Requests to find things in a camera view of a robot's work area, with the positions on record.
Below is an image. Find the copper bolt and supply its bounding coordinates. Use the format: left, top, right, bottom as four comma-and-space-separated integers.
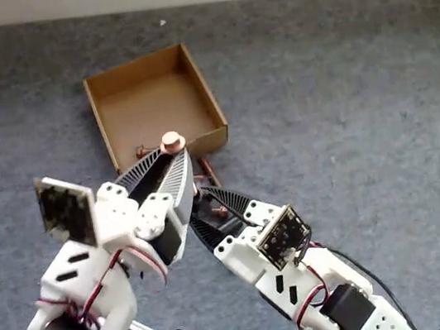
158, 129, 189, 156
209, 203, 230, 221
134, 142, 153, 159

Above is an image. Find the copper sleeve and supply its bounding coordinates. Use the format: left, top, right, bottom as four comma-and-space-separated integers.
194, 154, 222, 191

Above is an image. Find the cardboard box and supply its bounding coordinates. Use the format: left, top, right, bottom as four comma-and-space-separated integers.
79, 38, 233, 178

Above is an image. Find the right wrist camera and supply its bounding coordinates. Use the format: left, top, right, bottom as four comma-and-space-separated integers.
251, 201, 318, 274

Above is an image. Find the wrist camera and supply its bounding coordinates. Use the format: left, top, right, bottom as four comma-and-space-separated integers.
32, 169, 103, 256
251, 201, 318, 274

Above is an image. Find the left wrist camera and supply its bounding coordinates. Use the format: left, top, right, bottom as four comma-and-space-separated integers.
32, 169, 103, 256

